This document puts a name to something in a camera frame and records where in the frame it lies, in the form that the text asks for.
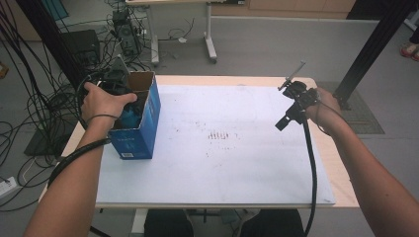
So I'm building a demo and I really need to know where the black left wrist cord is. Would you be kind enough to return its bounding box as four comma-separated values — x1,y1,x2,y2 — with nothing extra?
86,114,119,124

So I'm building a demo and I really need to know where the grey computer tower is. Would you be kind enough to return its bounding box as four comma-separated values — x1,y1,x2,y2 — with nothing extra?
112,9,141,57

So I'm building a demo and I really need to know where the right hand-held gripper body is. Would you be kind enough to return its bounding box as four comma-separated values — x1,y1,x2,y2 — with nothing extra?
277,60,320,124

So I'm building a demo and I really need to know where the white table leg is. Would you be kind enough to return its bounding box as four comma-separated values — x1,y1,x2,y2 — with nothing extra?
129,207,149,237

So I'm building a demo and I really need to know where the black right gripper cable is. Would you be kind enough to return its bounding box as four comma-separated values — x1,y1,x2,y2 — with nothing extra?
301,118,319,237

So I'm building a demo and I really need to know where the black metal stand post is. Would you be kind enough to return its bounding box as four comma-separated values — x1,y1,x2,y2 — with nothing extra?
332,0,419,110
14,0,97,100

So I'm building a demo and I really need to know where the black stand base plate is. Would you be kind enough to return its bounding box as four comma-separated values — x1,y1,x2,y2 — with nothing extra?
24,115,80,158

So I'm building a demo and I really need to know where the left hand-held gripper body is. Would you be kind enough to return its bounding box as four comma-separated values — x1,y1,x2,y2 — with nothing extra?
98,53,133,97

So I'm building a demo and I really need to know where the white-legged background table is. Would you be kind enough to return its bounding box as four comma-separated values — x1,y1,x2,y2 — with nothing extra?
126,0,246,66

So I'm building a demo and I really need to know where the person's leg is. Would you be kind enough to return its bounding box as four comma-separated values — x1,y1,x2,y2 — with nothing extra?
143,208,196,237
238,208,305,237

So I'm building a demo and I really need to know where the black equipment case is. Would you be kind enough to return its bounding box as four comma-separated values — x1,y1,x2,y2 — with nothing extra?
61,29,102,67

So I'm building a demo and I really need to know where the black wrist cord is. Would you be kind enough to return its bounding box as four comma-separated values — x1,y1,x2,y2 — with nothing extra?
86,114,119,124
314,98,345,136

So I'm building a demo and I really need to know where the person's left leg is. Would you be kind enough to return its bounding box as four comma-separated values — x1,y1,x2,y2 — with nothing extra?
143,208,196,237

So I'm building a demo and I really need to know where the white table mat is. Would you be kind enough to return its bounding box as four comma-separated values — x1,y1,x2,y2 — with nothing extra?
95,84,336,206

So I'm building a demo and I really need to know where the person's left hand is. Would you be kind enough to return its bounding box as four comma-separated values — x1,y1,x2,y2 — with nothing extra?
80,81,138,124

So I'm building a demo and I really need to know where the tangle of black cables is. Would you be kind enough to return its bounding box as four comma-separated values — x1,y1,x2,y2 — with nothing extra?
0,0,196,211

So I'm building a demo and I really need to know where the blue cardboard box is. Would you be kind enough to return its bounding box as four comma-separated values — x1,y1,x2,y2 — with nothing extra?
108,70,162,161

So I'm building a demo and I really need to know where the wooden cabinet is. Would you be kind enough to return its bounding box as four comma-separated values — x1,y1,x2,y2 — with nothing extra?
210,0,359,20

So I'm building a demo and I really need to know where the person's right leg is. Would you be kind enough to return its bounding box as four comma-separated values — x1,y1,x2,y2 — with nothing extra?
238,208,305,237

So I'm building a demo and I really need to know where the black right wrist cord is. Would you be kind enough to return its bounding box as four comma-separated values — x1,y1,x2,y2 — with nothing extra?
314,98,345,136

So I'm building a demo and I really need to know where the white power strip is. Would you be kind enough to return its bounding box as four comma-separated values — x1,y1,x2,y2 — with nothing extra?
0,176,18,200

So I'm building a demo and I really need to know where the teal board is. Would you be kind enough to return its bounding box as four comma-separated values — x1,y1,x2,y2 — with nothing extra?
41,0,70,22

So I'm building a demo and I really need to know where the person's right hand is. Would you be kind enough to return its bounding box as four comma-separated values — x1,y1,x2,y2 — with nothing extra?
305,87,344,133

